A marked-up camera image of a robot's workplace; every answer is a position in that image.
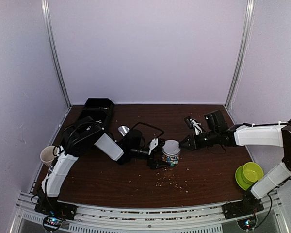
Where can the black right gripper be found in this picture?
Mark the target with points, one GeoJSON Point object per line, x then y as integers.
{"type": "Point", "coordinates": [193, 144]}

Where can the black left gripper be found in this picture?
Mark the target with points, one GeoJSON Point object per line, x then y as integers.
{"type": "Point", "coordinates": [153, 164]}

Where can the silver metal jar lid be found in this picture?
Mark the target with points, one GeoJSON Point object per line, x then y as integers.
{"type": "Point", "coordinates": [171, 148]}

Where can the clear plastic jar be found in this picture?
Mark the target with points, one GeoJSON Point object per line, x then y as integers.
{"type": "Point", "coordinates": [172, 160]}

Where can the silver metal scoop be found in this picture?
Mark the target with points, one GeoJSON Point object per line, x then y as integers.
{"type": "Point", "coordinates": [123, 130]}

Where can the black three-compartment candy tray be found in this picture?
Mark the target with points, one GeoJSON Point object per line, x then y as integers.
{"type": "Point", "coordinates": [98, 109]}

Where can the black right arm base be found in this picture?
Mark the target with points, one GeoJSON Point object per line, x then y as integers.
{"type": "Point", "coordinates": [245, 210]}

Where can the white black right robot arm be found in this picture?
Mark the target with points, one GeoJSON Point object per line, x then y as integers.
{"type": "Point", "coordinates": [238, 135]}

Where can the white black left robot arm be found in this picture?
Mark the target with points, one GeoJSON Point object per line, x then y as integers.
{"type": "Point", "coordinates": [80, 137]}

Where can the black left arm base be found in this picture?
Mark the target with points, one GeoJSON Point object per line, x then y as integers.
{"type": "Point", "coordinates": [56, 212]}

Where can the green saucer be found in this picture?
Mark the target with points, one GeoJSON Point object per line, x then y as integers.
{"type": "Point", "coordinates": [240, 180]}

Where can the green bowl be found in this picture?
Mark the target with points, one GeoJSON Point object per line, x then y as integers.
{"type": "Point", "coordinates": [252, 172]}

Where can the beige patterned ceramic mug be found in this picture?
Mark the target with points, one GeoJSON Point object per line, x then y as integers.
{"type": "Point", "coordinates": [48, 154]}

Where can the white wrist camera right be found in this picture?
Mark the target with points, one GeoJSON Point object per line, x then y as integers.
{"type": "Point", "coordinates": [194, 125]}

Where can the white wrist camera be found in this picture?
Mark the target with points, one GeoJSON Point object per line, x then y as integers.
{"type": "Point", "coordinates": [194, 125]}
{"type": "Point", "coordinates": [153, 144]}

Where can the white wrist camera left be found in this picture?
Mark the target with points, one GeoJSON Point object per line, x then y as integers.
{"type": "Point", "coordinates": [153, 144]}

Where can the aluminium corner post right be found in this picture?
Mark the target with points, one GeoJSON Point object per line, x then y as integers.
{"type": "Point", "coordinates": [246, 33]}

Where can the aluminium corner post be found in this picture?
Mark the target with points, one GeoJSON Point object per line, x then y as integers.
{"type": "Point", "coordinates": [246, 33]}
{"type": "Point", "coordinates": [54, 53]}

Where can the aluminium corner post left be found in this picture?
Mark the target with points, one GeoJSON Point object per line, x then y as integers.
{"type": "Point", "coordinates": [54, 53]}

